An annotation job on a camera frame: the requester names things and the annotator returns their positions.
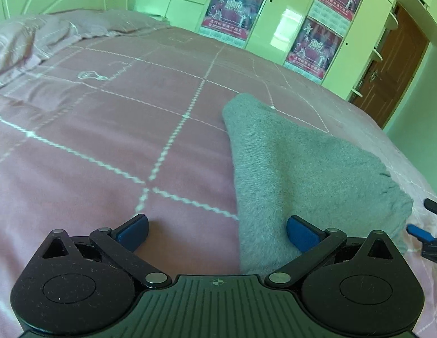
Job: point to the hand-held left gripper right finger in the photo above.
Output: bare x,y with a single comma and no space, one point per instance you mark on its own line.
303,232

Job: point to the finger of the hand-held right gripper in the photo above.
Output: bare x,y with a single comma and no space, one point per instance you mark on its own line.
417,231
435,207

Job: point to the brown wooden door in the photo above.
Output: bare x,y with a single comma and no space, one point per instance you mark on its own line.
391,74

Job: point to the white corner shelf unit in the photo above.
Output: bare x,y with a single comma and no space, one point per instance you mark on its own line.
377,54

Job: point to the green knitted sweater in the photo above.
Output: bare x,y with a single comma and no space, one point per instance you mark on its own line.
303,169

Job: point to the white glossy wardrobe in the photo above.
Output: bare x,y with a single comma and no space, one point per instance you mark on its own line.
288,7

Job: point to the pink pillow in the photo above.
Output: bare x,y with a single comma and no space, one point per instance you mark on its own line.
63,31

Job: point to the pink checked bed cover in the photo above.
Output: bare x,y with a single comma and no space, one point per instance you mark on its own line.
116,141

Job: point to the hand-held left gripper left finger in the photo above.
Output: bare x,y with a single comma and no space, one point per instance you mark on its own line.
134,231

